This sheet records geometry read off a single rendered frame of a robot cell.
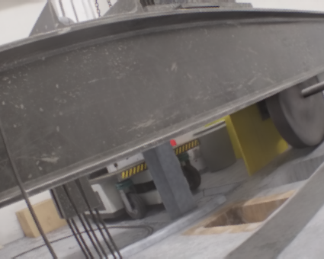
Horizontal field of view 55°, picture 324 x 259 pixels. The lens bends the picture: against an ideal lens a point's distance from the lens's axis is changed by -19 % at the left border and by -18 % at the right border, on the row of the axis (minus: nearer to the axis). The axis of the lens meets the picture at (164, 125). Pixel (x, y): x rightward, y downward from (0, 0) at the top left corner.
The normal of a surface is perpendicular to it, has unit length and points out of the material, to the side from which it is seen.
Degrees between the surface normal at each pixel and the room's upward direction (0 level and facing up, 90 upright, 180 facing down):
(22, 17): 90
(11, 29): 90
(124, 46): 90
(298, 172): 90
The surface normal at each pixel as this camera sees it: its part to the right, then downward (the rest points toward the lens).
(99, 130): 0.55, -0.24
